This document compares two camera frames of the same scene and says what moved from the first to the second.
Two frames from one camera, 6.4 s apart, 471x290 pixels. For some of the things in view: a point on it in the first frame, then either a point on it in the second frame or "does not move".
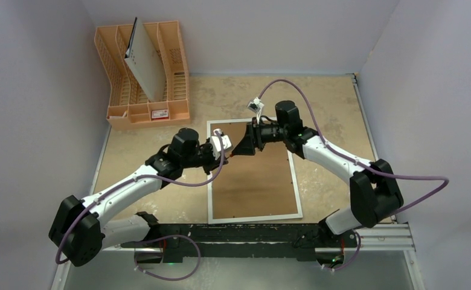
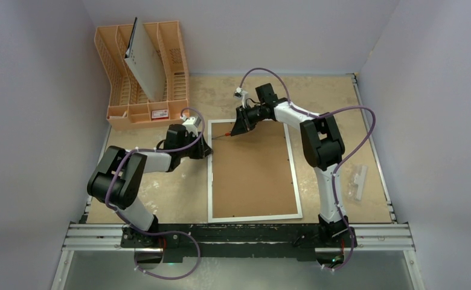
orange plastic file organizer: (130, 107) does not move
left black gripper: (213, 163) → (203, 150)
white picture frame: (252, 188) does not move
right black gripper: (255, 135) → (242, 119)
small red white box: (160, 114) does not move
